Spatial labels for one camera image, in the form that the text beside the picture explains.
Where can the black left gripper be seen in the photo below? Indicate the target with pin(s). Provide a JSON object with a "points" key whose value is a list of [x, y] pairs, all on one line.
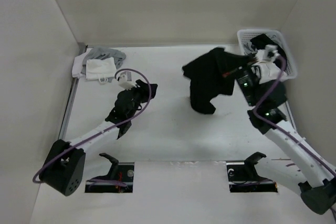
{"points": [[143, 89]]}

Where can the black tank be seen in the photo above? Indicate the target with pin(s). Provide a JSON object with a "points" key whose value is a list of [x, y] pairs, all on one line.
{"points": [[261, 41], [212, 74]]}

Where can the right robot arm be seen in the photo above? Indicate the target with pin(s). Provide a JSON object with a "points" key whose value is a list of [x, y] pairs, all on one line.
{"points": [[312, 177]]}

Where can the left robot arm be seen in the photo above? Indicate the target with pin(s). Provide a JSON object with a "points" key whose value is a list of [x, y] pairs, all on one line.
{"points": [[64, 166]]}

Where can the folded white tank top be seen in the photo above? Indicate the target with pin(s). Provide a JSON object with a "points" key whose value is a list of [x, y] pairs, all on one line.
{"points": [[101, 70]]}

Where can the folded grey tank top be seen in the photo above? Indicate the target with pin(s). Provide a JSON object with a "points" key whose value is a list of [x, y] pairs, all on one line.
{"points": [[104, 53]]}

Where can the white tank top under stack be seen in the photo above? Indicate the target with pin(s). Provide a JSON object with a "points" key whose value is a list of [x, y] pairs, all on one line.
{"points": [[77, 66]]}

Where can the grey tank top in basket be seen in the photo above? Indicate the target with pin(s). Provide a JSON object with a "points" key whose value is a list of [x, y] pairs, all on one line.
{"points": [[249, 48]]}

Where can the white tank top in basket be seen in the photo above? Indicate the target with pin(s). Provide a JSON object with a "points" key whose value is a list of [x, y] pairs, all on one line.
{"points": [[265, 67]]}

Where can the black tank top in basket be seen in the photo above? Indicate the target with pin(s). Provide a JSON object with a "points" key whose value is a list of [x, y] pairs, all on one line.
{"points": [[261, 41]]}

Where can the white plastic laundry basket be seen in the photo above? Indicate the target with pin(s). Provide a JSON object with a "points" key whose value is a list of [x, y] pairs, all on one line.
{"points": [[245, 35]]}

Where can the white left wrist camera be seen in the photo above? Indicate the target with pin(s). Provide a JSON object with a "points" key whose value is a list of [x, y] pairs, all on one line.
{"points": [[125, 80]]}

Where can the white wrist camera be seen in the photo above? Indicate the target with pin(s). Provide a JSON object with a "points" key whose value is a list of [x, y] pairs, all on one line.
{"points": [[269, 53], [125, 80]]}

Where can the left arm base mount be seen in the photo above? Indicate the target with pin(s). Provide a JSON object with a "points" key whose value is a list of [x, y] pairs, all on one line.
{"points": [[117, 180]]}

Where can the left metal table rail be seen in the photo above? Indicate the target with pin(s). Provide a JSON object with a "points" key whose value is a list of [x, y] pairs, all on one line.
{"points": [[68, 108]]}

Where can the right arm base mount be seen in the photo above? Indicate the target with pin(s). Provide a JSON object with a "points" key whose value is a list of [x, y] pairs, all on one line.
{"points": [[243, 177]]}

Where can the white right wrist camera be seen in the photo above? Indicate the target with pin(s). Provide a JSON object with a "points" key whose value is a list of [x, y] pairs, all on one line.
{"points": [[269, 53]]}

